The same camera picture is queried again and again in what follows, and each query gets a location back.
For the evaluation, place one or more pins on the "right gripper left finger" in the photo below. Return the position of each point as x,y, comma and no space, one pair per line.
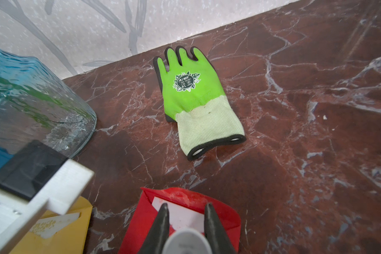
158,233

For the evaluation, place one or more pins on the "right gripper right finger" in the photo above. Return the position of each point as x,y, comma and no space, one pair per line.
215,232

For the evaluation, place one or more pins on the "red envelope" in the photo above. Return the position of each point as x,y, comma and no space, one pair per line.
186,210

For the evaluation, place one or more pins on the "yellow envelope near vase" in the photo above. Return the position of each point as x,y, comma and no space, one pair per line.
58,234

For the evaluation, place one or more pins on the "green work glove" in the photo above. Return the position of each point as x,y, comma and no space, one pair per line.
195,99

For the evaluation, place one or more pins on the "blue glass vase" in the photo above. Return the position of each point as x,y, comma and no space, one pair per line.
37,105

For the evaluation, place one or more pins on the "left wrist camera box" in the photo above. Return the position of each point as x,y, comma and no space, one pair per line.
37,179

